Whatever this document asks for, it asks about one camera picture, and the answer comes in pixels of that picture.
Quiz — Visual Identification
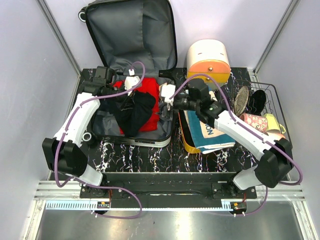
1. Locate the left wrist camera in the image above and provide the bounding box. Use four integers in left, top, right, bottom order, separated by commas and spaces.
124, 69, 140, 96

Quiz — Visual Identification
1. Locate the dark navy garment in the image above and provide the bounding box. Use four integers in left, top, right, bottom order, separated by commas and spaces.
100, 91, 156, 137

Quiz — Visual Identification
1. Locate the white orange drawer cabinet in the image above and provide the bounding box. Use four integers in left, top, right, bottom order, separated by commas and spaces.
186, 39, 231, 91

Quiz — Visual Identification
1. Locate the teal cream cartoon towel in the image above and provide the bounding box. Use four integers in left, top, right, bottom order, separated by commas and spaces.
184, 110, 236, 154

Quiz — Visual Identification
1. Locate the purple cable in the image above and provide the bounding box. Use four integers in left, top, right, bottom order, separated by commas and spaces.
54, 61, 146, 220
171, 73, 305, 216

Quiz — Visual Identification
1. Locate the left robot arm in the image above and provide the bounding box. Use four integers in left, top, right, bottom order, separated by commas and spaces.
42, 61, 146, 198

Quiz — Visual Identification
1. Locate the red cloth garment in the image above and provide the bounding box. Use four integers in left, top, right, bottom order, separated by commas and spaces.
108, 77, 160, 137

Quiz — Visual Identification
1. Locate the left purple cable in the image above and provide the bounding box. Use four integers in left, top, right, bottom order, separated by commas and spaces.
54, 61, 146, 220

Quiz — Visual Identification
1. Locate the plain pink mug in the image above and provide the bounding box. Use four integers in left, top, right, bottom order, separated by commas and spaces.
267, 132, 286, 141

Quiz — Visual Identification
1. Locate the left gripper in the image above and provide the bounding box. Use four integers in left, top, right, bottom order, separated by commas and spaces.
104, 81, 137, 111

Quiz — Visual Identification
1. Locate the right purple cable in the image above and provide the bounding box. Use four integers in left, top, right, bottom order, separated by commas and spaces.
171, 73, 305, 216

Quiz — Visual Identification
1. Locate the black marble mat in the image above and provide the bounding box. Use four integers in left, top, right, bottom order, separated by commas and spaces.
53, 66, 288, 174

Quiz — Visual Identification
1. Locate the pink patterned mug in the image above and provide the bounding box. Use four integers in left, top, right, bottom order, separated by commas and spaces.
239, 113, 268, 133

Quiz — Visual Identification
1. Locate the yellow green mug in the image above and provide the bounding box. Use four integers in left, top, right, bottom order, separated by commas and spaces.
263, 113, 286, 134

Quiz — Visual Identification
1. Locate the speckled brown plate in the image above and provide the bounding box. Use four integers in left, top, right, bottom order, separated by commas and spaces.
233, 86, 249, 116

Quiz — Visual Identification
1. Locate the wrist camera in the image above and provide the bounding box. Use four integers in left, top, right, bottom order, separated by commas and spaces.
124, 69, 140, 96
159, 84, 176, 106

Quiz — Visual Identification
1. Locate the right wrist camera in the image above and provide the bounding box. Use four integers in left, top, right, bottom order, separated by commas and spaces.
159, 84, 176, 106

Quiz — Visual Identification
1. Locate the black wire dish rack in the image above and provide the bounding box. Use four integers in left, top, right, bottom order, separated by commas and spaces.
227, 79, 291, 141

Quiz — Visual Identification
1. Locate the white black space suitcase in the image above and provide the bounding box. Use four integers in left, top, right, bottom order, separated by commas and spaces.
78, 0, 177, 148

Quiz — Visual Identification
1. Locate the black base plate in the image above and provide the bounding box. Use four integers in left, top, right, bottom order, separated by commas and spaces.
79, 172, 257, 211

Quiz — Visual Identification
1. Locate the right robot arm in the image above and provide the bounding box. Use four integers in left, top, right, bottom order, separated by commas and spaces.
160, 78, 294, 199

